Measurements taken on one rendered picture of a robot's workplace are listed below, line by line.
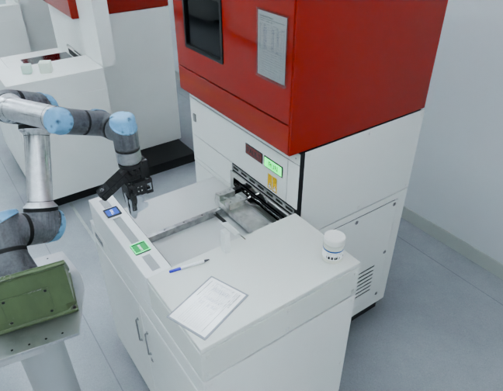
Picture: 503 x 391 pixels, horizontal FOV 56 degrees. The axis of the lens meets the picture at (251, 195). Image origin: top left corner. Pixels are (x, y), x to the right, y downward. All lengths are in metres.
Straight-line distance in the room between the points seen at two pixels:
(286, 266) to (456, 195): 1.84
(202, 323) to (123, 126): 0.61
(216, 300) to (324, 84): 0.79
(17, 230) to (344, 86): 1.21
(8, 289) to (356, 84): 1.34
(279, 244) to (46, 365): 0.96
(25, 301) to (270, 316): 0.77
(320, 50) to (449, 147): 1.72
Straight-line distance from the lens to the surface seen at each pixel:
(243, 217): 1.93
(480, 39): 2.92
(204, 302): 1.46
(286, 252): 1.63
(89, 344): 2.73
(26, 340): 1.71
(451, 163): 3.17
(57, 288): 1.66
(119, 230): 1.80
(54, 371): 2.01
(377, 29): 1.76
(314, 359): 1.83
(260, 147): 1.88
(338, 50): 1.64
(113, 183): 1.50
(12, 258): 1.72
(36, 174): 1.81
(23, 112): 1.59
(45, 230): 1.80
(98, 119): 1.48
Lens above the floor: 2.03
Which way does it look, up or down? 34 degrees down
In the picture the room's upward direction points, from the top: straight up
